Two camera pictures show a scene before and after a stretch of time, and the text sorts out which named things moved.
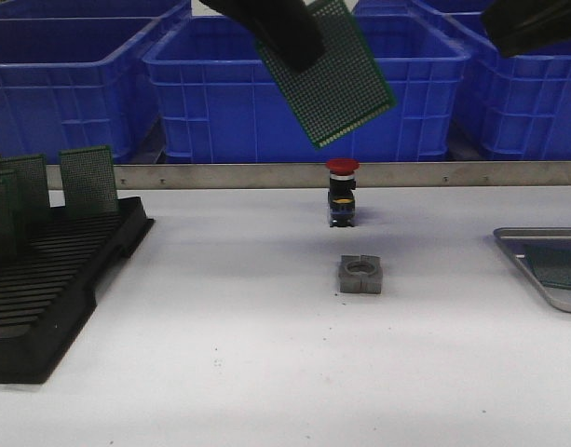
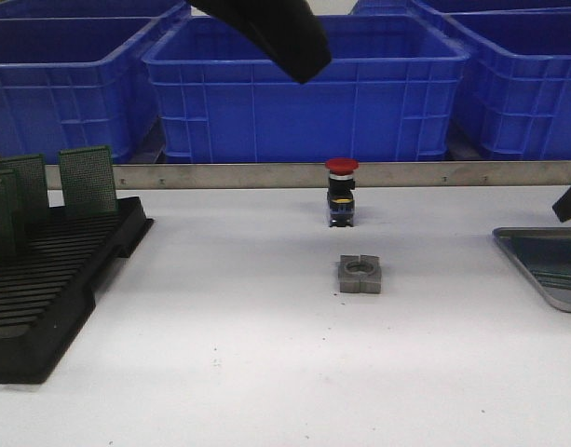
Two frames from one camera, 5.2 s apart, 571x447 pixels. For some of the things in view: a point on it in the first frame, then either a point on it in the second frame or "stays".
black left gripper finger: x=290 y=27 stays
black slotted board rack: x=37 y=307 stays
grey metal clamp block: x=360 y=274 stays
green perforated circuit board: x=345 y=89 to x=545 y=248
